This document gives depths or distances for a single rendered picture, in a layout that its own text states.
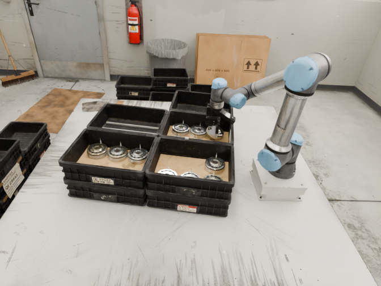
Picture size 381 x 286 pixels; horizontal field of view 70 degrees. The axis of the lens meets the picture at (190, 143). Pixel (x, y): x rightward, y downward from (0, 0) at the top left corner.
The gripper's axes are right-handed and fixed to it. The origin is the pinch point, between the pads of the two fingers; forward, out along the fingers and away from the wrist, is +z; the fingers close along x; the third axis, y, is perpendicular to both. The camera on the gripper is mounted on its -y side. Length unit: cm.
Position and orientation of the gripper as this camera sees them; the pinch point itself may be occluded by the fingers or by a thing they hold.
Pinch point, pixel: (216, 134)
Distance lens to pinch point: 162.4
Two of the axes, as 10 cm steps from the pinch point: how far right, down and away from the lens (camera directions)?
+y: -9.9, -1.0, 0.5
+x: -1.1, 6.7, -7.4
